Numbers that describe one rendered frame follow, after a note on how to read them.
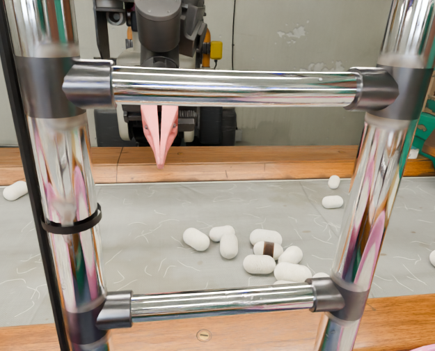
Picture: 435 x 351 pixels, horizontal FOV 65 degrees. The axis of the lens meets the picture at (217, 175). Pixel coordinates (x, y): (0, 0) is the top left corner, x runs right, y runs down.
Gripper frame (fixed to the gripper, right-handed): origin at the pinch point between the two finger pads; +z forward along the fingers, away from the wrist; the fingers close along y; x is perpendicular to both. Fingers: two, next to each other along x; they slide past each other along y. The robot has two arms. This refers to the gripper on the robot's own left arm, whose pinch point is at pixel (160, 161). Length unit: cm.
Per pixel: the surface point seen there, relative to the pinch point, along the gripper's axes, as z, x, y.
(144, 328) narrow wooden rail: 19.6, -9.4, -1.1
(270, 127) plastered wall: -114, 165, 76
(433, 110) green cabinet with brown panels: -15, 9, 51
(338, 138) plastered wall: -105, 168, 129
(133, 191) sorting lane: -0.7, 11.4, -4.4
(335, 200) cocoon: 4.1, 5.1, 25.1
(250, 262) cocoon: 14.0, -3.5, 9.4
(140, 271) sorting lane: 13.8, -1.1, -2.1
